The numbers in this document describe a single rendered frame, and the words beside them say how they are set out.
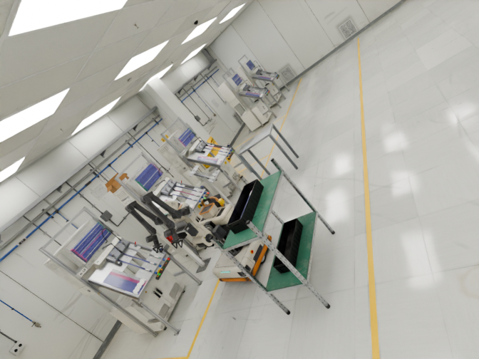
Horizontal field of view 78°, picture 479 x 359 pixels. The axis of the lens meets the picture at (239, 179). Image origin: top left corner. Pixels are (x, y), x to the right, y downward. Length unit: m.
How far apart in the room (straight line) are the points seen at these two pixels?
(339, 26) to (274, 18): 2.15
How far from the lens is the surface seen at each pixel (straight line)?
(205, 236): 3.48
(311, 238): 2.91
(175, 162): 6.18
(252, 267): 3.63
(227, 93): 9.04
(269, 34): 11.48
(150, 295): 4.47
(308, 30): 11.25
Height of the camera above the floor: 2.02
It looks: 18 degrees down
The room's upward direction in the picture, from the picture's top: 42 degrees counter-clockwise
